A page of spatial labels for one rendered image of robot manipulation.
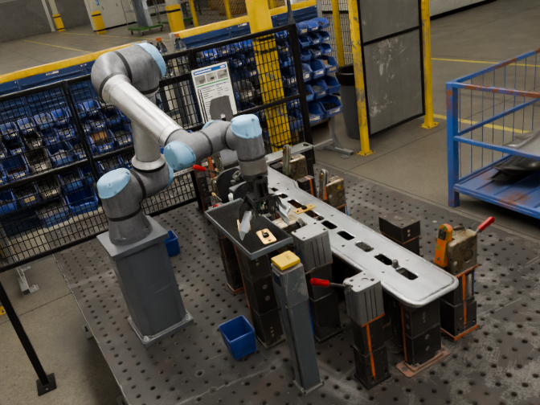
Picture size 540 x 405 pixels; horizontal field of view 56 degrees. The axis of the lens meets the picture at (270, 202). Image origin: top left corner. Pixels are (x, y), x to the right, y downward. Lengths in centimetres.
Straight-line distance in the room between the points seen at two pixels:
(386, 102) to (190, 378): 395
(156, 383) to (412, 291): 89
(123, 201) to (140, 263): 23
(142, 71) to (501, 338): 138
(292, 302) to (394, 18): 405
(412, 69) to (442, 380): 414
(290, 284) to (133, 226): 65
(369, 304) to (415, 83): 423
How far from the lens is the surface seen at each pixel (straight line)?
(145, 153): 175
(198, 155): 132
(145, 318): 193
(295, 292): 139
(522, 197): 381
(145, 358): 193
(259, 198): 135
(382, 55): 511
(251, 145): 131
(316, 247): 157
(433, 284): 150
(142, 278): 184
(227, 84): 280
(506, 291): 199
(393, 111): 531
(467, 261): 164
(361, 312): 143
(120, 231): 179
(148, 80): 162
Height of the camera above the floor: 189
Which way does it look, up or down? 25 degrees down
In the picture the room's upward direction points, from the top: 11 degrees counter-clockwise
